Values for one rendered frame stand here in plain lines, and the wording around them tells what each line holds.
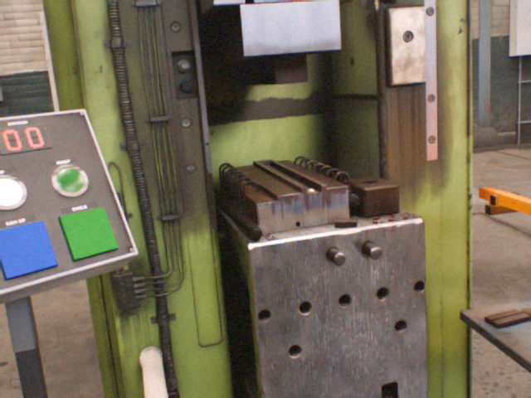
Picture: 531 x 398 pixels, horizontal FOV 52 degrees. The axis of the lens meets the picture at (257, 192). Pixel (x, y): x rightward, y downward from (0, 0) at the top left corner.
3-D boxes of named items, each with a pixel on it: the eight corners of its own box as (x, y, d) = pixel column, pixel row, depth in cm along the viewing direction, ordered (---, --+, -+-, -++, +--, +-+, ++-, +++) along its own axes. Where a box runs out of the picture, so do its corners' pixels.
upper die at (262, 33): (341, 49, 109) (338, -1, 107) (244, 56, 105) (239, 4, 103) (280, 59, 149) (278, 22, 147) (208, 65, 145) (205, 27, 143)
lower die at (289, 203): (349, 220, 116) (348, 182, 115) (259, 235, 112) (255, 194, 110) (289, 186, 156) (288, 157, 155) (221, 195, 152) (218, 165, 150)
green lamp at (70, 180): (86, 193, 89) (82, 167, 89) (56, 196, 88) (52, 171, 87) (87, 190, 92) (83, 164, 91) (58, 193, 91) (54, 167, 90)
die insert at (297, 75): (308, 81, 119) (306, 53, 118) (275, 84, 117) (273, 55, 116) (271, 82, 148) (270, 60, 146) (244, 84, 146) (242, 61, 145)
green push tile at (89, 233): (119, 248, 89) (104, 206, 91) (74, 260, 84) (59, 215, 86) (116, 251, 91) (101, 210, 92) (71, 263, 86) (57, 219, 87)
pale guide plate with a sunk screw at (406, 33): (426, 82, 128) (425, 6, 125) (392, 85, 126) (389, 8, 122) (421, 82, 130) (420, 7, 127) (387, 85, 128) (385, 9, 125)
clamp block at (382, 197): (401, 213, 119) (400, 183, 118) (365, 218, 117) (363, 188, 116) (376, 201, 131) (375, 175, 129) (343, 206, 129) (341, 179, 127)
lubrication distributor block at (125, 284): (148, 318, 120) (139, 259, 118) (119, 323, 119) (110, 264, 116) (147, 312, 124) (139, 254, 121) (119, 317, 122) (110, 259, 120)
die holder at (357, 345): (429, 409, 123) (426, 217, 114) (266, 448, 115) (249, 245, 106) (334, 311, 177) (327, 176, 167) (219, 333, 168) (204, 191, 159)
